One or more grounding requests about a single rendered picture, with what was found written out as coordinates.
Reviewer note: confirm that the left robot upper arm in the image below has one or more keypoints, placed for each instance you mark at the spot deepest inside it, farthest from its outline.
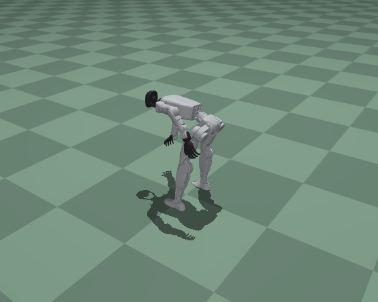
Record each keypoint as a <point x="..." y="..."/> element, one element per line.
<point x="161" y="107"/>

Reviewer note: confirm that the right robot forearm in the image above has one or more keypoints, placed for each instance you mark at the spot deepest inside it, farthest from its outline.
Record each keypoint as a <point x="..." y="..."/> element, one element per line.
<point x="174" y="131"/>

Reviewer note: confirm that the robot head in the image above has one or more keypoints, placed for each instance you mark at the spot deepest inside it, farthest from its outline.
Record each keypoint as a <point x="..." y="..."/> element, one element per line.
<point x="151" y="99"/>

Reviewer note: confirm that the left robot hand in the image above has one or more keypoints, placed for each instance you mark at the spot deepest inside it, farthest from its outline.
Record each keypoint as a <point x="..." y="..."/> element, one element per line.
<point x="189" y="148"/>

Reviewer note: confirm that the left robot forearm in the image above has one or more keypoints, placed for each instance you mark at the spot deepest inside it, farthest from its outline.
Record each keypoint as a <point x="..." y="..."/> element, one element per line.
<point x="182" y="128"/>

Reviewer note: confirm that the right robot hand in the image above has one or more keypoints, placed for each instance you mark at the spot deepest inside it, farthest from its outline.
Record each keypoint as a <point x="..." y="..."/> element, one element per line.
<point x="169" y="139"/>

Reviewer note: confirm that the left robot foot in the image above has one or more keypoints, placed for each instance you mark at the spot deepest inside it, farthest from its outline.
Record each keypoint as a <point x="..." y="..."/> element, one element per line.
<point x="170" y="202"/>

